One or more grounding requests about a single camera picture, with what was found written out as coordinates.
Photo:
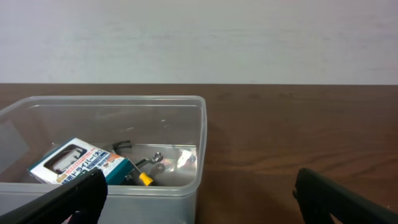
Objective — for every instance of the blue white screw box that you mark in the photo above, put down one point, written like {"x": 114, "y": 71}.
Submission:
{"x": 75, "y": 158}

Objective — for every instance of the black yellow screwdriver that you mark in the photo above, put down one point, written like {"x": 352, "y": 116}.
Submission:
{"x": 138, "y": 177}

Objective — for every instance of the claw hammer orange black handle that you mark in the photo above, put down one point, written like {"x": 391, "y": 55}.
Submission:
{"x": 117, "y": 146}

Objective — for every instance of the clear plastic storage container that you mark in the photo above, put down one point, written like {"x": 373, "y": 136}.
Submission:
{"x": 175, "y": 126}

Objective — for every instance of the silver wrench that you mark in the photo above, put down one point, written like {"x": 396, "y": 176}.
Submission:
{"x": 155, "y": 159}

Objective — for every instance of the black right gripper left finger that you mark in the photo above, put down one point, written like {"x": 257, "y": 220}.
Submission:
{"x": 80, "y": 200}

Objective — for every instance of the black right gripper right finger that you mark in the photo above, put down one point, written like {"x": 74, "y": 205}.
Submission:
{"x": 321, "y": 200}

